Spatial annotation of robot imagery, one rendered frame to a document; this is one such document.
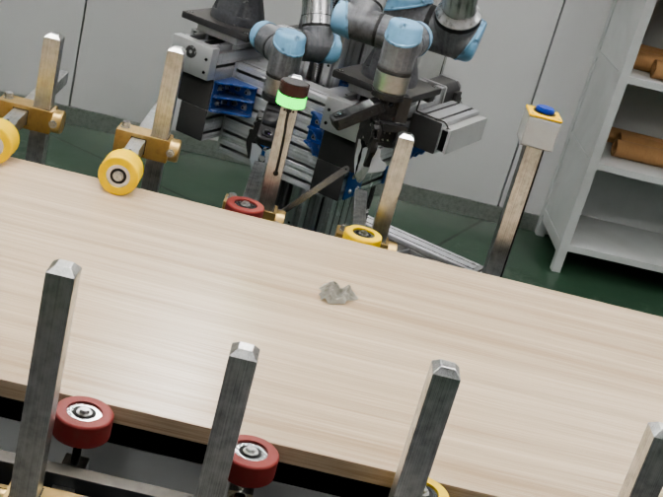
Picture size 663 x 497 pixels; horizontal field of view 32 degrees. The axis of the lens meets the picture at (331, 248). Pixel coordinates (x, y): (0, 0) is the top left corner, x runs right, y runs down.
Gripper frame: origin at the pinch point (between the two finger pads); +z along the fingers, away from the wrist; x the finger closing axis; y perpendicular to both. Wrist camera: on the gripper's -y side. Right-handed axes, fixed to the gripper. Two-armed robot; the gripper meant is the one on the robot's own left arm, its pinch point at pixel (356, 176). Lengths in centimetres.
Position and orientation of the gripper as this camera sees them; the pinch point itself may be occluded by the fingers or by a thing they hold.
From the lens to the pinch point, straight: 255.1
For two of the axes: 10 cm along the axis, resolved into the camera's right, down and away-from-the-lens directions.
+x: -2.9, -4.4, 8.5
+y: 9.3, 0.9, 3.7
